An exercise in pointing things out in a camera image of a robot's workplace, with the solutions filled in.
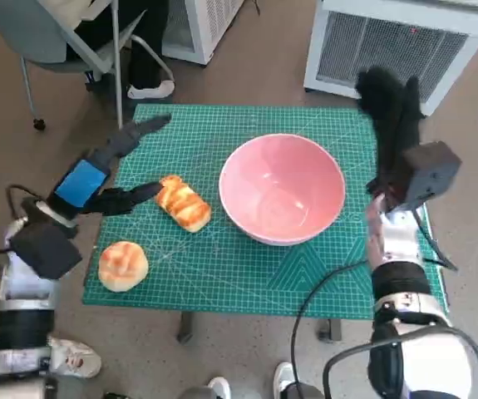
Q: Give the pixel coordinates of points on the round toy bread bun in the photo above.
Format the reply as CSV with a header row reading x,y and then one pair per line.
x,y
123,266

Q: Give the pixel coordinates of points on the white shoe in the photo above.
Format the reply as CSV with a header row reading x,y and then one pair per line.
x,y
220,388
285,376

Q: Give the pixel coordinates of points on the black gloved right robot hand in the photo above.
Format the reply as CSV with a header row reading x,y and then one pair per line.
x,y
390,124

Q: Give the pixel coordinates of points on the green cutting mat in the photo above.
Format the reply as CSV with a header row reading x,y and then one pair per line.
x,y
222,270

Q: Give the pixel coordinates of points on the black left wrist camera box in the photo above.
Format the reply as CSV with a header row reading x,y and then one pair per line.
x,y
47,249

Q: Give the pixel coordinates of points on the pink bowl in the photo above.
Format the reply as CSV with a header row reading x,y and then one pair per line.
x,y
280,187

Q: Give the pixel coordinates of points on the person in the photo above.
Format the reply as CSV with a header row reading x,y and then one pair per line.
x,y
143,54
76,357

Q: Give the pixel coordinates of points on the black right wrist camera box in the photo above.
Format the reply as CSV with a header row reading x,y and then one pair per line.
x,y
430,174

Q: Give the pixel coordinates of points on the long striped toy bread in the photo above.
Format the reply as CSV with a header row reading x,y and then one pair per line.
x,y
184,203

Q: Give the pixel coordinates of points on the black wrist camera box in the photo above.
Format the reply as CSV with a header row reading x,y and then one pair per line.
x,y
430,174
47,249

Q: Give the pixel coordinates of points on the dark metal table leg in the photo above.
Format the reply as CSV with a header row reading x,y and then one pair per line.
x,y
332,330
185,328

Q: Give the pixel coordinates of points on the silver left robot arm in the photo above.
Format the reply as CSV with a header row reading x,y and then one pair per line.
x,y
22,324

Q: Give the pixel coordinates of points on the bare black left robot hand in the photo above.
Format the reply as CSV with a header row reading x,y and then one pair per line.
x,y
80,183

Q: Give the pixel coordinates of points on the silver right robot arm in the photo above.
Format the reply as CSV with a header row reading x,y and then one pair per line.
x,y
405,282

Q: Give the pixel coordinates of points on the grey chair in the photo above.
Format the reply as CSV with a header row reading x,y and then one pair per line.
x,y
35,25

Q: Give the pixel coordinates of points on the white cabinet with mesh grille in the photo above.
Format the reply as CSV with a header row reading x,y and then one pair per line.
x,y
388,41

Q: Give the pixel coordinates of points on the white cabinet with slatted side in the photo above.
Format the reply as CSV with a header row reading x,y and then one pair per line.
x,y
197,25

